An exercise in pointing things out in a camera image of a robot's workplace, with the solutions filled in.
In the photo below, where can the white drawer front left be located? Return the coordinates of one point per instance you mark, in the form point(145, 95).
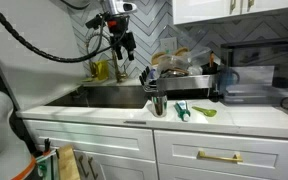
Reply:
point(119, 141)

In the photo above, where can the dish drying rack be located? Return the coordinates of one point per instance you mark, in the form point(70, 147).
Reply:
point(183, 87)

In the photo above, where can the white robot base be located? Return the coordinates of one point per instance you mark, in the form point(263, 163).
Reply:
point(15, 158)

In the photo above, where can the gold kitchen faucet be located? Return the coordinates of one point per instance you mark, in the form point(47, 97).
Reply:
point(120, 76)

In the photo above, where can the blue glass pitcher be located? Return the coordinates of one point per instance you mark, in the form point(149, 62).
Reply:
point(227, 77)

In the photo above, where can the yellow glove on faucet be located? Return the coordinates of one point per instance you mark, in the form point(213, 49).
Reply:
point(99, 70)

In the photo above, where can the white drawer front right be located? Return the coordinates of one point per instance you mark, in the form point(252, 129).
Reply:
point(263, 158)

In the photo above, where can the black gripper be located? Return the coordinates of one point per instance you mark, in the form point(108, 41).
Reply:
point(118, 27)

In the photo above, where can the black toaster oven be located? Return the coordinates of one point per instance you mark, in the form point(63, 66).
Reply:
point(263, 69)

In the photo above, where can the stainless steel sink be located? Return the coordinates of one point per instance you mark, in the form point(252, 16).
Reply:
point(125, 97)

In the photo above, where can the teal dish soap bottle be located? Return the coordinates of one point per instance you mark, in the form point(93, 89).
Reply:
point(182, 110)

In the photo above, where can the white wall outlet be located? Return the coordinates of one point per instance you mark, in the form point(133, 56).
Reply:
point(168, 45)

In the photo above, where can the white upper cabinet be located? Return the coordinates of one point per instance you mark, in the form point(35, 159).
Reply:
point(189, 11)

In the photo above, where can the wooden cutting board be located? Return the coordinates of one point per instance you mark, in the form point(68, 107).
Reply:
point(67, 166)

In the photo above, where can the stainless steel cup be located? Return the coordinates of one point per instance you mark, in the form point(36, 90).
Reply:
point(159, 103)

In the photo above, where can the white drawer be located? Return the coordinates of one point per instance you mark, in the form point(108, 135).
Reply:
point(119, 141)
point(263, 158)

